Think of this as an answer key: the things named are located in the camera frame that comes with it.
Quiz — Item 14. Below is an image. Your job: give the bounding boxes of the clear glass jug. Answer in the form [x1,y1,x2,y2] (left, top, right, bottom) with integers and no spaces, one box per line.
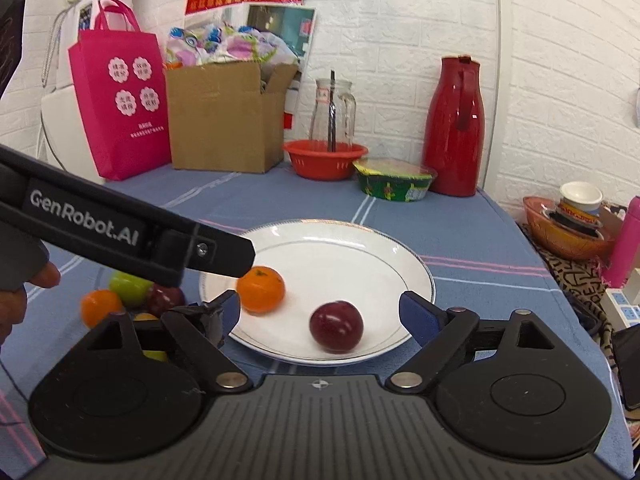
[309,78,357,153]

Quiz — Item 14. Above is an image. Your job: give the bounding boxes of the green instant noodle bowl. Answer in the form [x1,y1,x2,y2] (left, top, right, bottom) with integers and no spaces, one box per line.
[352,157,437,203]

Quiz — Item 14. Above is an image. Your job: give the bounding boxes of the brown cardboard box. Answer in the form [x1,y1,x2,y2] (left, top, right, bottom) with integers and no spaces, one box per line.
[165,62,298,174]

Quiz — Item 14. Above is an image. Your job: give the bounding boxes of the blue striped tablecloth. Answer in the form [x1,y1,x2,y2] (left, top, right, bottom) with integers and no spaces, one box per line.
[1,165,613,479]

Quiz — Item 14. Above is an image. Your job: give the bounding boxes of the red plastic basket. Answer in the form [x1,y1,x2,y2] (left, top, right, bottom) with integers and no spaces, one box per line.
[283,140,369,181]

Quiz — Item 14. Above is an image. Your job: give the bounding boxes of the pink tote bag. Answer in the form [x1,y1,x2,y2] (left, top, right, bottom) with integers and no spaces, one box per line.
[68,0,171,181]

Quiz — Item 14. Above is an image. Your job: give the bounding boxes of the green apple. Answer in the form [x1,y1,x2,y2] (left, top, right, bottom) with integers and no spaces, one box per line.
[108,271,153,310]

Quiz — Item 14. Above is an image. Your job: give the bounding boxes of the orange tangerine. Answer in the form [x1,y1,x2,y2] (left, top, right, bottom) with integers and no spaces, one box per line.
[235,266,286,314]
[80,289,125,328]

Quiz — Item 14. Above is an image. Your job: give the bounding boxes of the white cup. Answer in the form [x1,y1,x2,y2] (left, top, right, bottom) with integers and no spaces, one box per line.
[560,181,603,216]

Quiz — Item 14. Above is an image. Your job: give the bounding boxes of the dark red plum on cloth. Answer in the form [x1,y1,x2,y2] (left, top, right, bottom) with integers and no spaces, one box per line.
[143,284,186,318]

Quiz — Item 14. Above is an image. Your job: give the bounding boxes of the pink bottle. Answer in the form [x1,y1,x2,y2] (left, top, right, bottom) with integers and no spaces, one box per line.
[602,196,640,288]

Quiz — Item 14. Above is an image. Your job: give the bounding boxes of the red thermos flask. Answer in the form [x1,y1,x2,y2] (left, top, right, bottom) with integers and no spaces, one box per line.
[422,55,485,197]

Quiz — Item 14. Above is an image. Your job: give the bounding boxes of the floral cloth in box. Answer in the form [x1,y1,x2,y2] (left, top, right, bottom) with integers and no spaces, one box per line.
[165,23,299,81]

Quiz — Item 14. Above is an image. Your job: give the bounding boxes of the wall photo calendar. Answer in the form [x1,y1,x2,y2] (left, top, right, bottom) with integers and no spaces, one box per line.
[242,4,316,72]

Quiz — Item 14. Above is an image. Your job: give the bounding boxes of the orange glass bowl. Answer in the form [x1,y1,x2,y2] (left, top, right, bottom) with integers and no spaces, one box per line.
[523,196,615,261]

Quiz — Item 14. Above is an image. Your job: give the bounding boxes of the person's left hand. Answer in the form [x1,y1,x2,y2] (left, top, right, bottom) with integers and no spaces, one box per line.
[0,262,61,344]

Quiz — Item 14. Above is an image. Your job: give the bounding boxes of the black straw in jug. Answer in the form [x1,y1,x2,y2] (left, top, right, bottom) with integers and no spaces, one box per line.
[328,70,336,153]

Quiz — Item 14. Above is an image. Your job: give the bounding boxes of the yellow green fruit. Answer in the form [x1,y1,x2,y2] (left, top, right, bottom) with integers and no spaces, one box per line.
[134,312,168,362]

